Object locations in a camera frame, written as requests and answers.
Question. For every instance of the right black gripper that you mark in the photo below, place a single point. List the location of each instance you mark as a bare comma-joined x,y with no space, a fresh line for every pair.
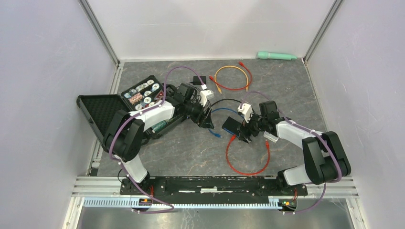
244,128

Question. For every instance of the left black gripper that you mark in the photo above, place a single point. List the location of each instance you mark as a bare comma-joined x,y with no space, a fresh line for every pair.
204,120

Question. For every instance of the black network switch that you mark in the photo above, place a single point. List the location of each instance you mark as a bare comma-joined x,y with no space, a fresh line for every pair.
231,126

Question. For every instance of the black power adapter with cord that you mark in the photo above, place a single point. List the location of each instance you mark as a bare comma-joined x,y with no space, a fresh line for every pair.
198,80

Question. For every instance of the white plastic box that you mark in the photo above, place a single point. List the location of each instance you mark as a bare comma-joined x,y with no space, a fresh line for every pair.
270,137

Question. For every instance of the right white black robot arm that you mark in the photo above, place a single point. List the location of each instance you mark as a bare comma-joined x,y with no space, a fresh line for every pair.
324,157

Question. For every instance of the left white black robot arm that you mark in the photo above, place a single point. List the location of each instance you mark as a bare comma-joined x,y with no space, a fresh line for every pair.
125,134

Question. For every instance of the black poker chip case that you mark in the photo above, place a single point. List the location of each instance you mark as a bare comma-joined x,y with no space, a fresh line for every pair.
99,110

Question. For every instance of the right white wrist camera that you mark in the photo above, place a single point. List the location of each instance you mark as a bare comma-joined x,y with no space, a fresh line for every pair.
246,110

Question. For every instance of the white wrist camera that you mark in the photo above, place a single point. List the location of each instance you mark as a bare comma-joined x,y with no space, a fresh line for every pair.
246,110
205,95

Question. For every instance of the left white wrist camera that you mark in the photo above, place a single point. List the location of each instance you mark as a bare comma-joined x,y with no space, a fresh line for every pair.
205,95

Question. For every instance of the white slotted cable duct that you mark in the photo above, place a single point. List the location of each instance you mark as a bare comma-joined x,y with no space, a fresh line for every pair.
135,203

